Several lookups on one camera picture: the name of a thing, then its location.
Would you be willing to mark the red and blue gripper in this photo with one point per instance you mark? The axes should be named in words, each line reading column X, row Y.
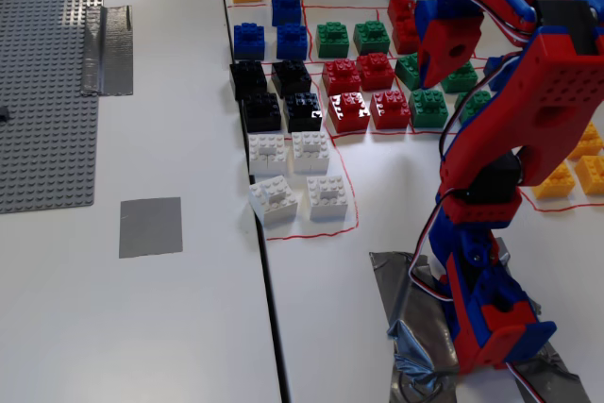
column 448, row 40

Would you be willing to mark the green lego block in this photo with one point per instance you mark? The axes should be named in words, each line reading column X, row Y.
column 472, row 108
column 332, row 38
column 371, row 37
column 428, row 108
column 407, row 70
column 460, row 77

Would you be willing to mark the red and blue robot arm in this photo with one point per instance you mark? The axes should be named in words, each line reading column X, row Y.
column 561, row 77

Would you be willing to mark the red lego block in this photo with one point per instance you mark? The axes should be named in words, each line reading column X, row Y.
column 340, row 76
column 375, row 70
column 349, row 110
column 405, row 37
column 401, row 9
column 390, row 108

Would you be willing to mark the blue lego block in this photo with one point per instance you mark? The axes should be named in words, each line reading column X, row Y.
column 286, row 7
column 248, row 39
column 291, row 40
column 494, row 67

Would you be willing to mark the black lego block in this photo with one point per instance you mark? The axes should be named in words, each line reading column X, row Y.
column 291, row 76
column 247, row 78
column 303, row 112
column 262, row 112

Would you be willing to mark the white lego block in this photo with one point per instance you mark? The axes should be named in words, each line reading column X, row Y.
column 273, row 199
column 267, row 153
column 328, row 196
column 310, row 152

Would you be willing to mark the grey tape square marker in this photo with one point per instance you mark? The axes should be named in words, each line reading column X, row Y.
column 151, row 226

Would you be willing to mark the crumpled grey tape strip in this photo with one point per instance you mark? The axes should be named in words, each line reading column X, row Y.
column 108, row 49

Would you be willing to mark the grey studded baseplate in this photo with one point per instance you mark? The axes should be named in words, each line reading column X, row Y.
column 42, row 148

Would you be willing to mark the crumpled silver duct tape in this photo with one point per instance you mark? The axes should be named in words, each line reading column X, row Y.
column 415, row 318

